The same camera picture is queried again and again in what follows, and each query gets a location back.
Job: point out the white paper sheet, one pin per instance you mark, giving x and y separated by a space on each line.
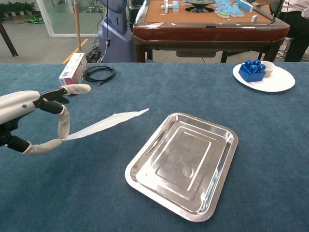
103 124

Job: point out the large mahjong tile pile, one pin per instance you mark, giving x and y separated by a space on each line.
229 9

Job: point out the small clear plastic container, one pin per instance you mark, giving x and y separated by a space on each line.
270 68

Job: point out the green potted plants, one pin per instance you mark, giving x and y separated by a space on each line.
17 7

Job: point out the white pink cardboard box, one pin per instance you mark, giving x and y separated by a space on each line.
72 70

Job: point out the small mahjong tile cluster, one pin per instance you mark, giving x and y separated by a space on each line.
170 6

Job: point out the green item on floor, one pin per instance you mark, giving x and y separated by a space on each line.
35 19

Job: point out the person in black trousers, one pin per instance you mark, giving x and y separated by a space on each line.
298 36

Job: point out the stainless steel tray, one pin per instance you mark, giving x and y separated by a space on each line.
181 166

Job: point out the black table centre dome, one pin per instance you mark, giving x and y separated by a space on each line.
200 4

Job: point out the dark slanted table leg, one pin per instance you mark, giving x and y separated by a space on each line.
7 41

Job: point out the brown cardboard box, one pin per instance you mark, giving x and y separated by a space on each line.
264 8

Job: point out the white glass door frame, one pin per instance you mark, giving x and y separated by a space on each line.
44 18

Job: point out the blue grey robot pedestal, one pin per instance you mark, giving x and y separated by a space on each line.
116 41

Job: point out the brown mahjong table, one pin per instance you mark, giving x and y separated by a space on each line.
205 32

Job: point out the single upright mahjong tile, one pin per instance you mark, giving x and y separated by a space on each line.
254 18

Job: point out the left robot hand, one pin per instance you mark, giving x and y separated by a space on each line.
14 106

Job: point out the black tripod stand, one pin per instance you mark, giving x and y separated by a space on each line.
277 12

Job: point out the blue building block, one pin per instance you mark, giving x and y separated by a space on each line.
251 76

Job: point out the white round plate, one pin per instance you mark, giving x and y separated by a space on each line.
277 82

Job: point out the wooden pole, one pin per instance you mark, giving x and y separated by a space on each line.
77 29

